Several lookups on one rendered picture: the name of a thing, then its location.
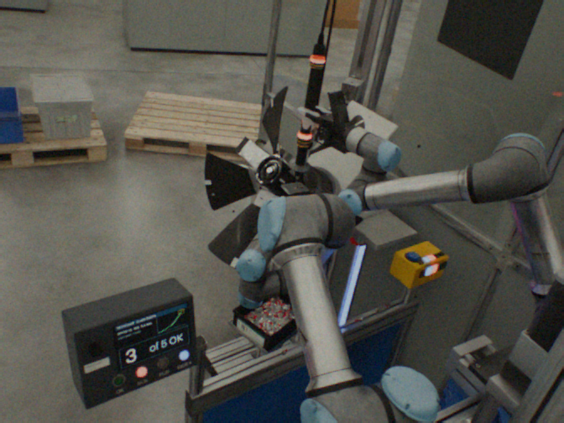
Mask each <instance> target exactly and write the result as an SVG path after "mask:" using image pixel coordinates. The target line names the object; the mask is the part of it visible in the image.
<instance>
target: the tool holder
mask: <svg viewBox="0 0 564 423"><path fill-rule="evenodd" d="M312 140H313V136H311V144H310V146H309V148H308V153H306V158H305V165H304V166H298V165H296V164H295V161H296V159H292V160H291V161H290V163H289V164H288V166H289V167H290V168H291V169H292V170H295V171H299V172H305V171H308V170H309V169H310V167H311V165H310V164H309V162H308V158H309V153H310V150H311V147H312V146H313V143H312Z"/></svg>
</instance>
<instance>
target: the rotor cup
mask: <svg viewBox="0 0 564 423"><path fill-rule="evenodd" d="M287 164H288V162H287ZM287 164H286V162H285V161H284V159H283V158H281V157H280V156H278V155H270V156H268V157H266V158H265V159H263V160H262V161H261V162H260V164H259V165H258V168H257V170H256V181H257V182H258V183H259V184H260V185H261V186H263V187H266V188H267V189H268V191H269V192H270V193H271V194H273V195H275V196H277V197H281V196H284V197H286V196H285V195H284V194H283V193H282V192H281V191H280V190H279V189H281V188H283V187H282V186H281V185H283V184H284V183H283V182H282V181H280V179H281V180H283V181H284V182H285V184H290V183H296V176H297V174H296V173H295V170H292V169H291V168H290V167H289V166H288V165H287ZM268 168H272V171H271V172H270V173H268ZM299 176H300V178H299V179H298V182H300V183H301V184H303V185H305V183H306V177H305V174H304V172H302V174H300V175H299Z"/></svg>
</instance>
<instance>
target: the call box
mask: <svg viewBox="0 0 564 423"><path fill-rule="evenodd" d="M408 252H416V253H418V254H419V255H420V258H419V261H420V259H421V261H422V262H423V263H424V264H422V265H419V264H418V263H417V262H418V261H414V260H411V259H409V258H408V257H407V254H408ZM439 252H441V250H439V249H437V248H435V246H434V245H433V244H431V243H430V242H428V241H425V242H423V243H418V244H416V245H413V246H410V247H408V248H406V249H403V250H400V251H398V252H396V253H395V254H394V259H393V263H392V265H391V268H390V273H391V274H392V275H393V276H394V277H395V278H396V279H397V280H398V281H401V282H402V283H403V284H404V285H405V286H407V288H408V289H409V290H410V289H414V288H415V287H416V286H417V285H421V284H424V283H426V282H428V281H431V280H433V279H437V278H440V277H441V276H442V272H443V270H444V269H441V270H439V271H436V272H434V274H430V275H428V276H426V275H424V277H423V278H420V279H419V275H420V271H421V270H423V269H426V271H427V269H428V268H430V267H432V266H434V265H438V264H441V263H443V262H446V261H447V259H448V256H447V255H446V254H445V255H443V256H441V257H439V258H434V259H431V261H430V262H425V261H424V259H423V258H424V257H428V256H430V255H433V254H434V253H439Z"/></svg>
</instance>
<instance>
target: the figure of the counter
mask: <svg viewBox="0 0 564 423"><path fill-rule="evenodd" d="M118 353H119V360H120V366H121V370H122V368H126V367H129V366H132V365H134V364H136V363H141V362H143V361H144V356H143V349H142V342H138V343H134V344H132V345H129V346H127V347H124V348H122V349H119V350H118Z"/></svg>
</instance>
